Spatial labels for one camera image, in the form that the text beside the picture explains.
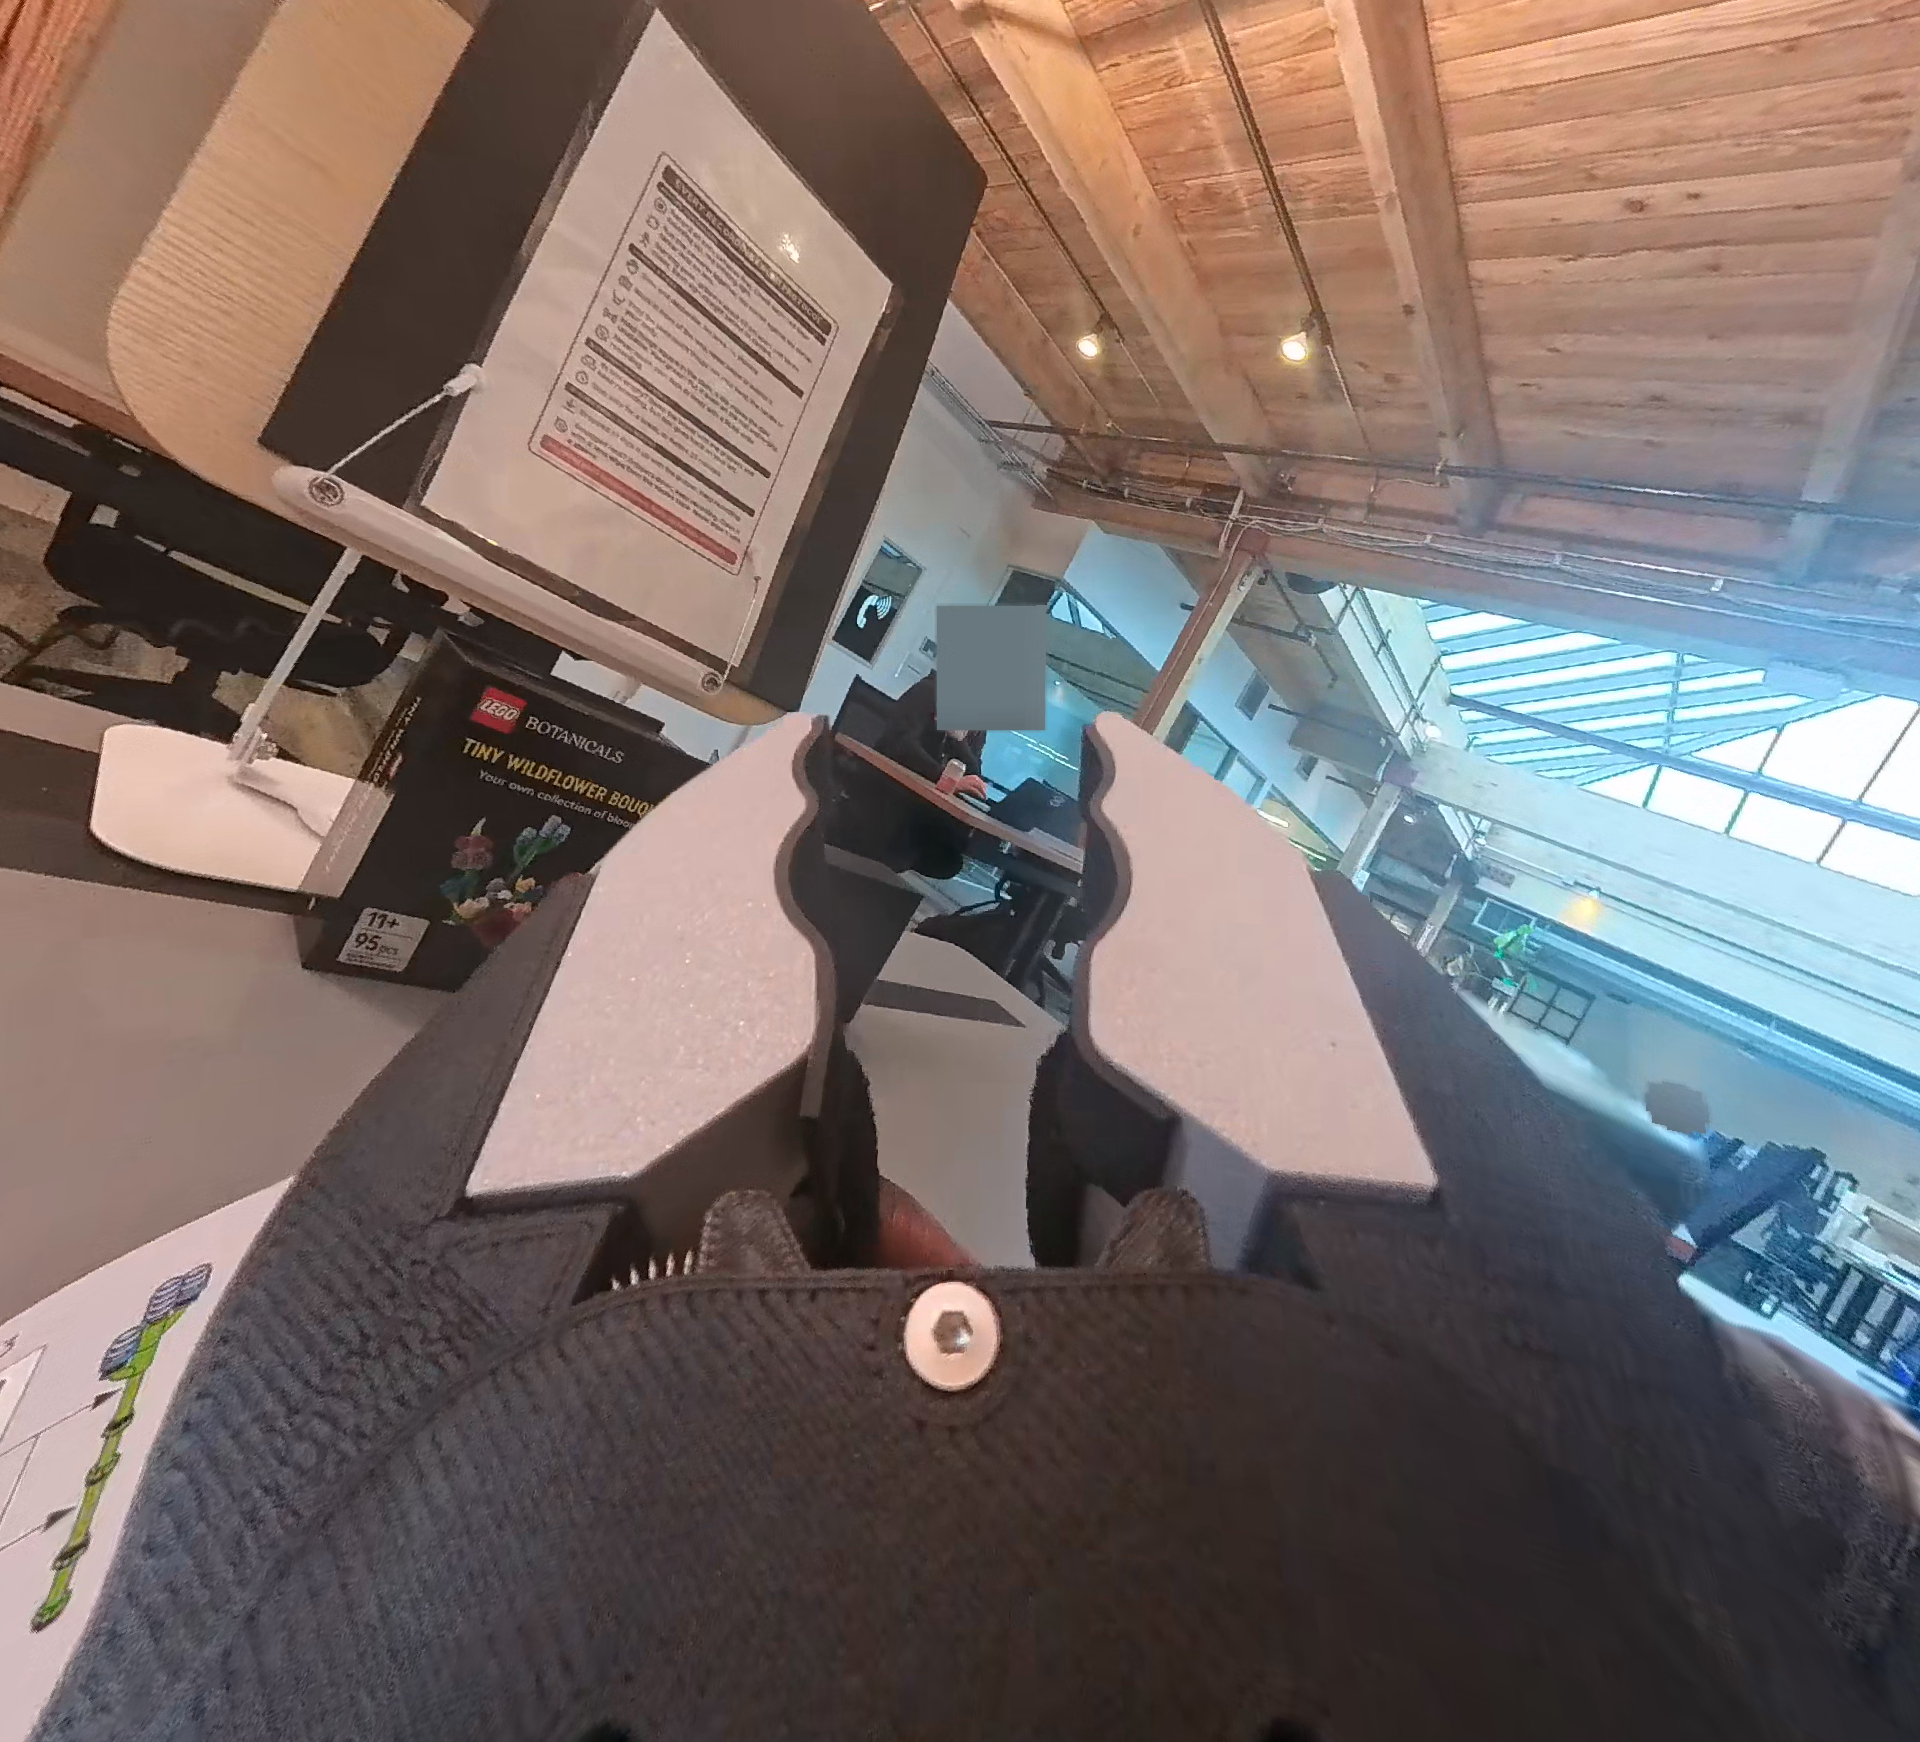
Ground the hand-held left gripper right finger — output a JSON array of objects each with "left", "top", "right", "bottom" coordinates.
[{"left": 1027, "top": 714, "right": 1439, "bottom": 1271}]

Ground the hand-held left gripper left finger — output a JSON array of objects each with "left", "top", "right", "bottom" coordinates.
[{"left": 466, "top": 714, "right": 881, "bottom": 1271}]

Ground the lego instruction booklet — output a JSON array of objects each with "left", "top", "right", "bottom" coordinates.
[{"left": 0, "top": 1179, "right": 294, "bottom": 1644}]

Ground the black lego set box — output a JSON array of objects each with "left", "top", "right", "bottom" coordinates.
[{"left": 296, "top": 632, "right": 706, "bottom": 994}]

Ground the person's left hand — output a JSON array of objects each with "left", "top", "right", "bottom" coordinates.
[{"left": 875, "top": 1179, "right": 976, "bottom": 1271}]

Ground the wood edged desk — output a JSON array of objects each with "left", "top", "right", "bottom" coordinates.
[{"left": 832, "top": 729, "right": 1089, "bottom": 882}]

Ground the black phone pictogram sign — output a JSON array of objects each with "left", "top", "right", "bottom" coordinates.
[{"left": 834, "top": 542, "right": 924, "bottom": 665}]

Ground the white sign stand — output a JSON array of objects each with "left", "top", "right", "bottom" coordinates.
[{"left": 91, "top": 368, "right": 751, "bottom": 893}]

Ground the black office chair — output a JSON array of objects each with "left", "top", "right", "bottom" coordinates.
[{"left": 0, "top": 393, "right": 453, "bottom": 724}]

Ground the black board with notice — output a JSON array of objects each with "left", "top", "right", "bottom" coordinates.
[{"left": 262, "top": 0, "right": 986, "bottom": 709}]

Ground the light wood rounded panel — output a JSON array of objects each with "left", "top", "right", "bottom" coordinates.
[{"left": 109, "top": 0, "right": 482, "bottom": 499}]

